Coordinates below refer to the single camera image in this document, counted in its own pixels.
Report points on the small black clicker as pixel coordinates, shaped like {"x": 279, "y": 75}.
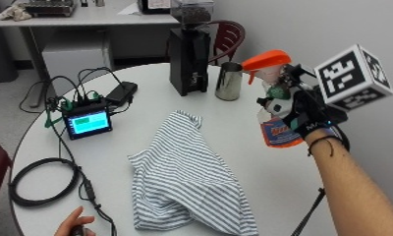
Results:
{"x": 78, "y": 231}

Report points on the orange trigger spray bottle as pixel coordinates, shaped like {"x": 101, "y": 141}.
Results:
{"x": 267, "y": 60}

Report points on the steel milk pitcher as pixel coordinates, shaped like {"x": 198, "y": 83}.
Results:
{"x": 229, "y": 82}

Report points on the black wrist band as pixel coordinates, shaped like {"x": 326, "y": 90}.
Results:
{"x": 322, "y": 140}

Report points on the white marker cube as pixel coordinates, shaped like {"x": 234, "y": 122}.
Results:
{"x": 346, "y": 77}

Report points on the black coffee grinder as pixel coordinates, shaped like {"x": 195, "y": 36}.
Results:
{"x": 189, "y": 55}

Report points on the grey striped cloth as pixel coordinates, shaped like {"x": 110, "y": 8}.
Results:
{"x": 183, "y": 177}

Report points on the small black screen device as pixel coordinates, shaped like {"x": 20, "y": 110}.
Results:
{"x": 89, "y": 123}

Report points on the black power adapter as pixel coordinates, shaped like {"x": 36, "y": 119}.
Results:
{"x": 122, "y": 91}

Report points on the black box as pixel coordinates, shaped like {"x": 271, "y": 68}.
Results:
{"x": 153, "y": 6}

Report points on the white paper sheet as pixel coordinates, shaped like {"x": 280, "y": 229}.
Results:
{"x": 130, "y": 10}

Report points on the grey side table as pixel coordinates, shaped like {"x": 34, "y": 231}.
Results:
{"x": 88, "y": 18}

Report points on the crumpled beige rag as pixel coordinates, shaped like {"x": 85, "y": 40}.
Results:
{"x": 16, "y": 12}

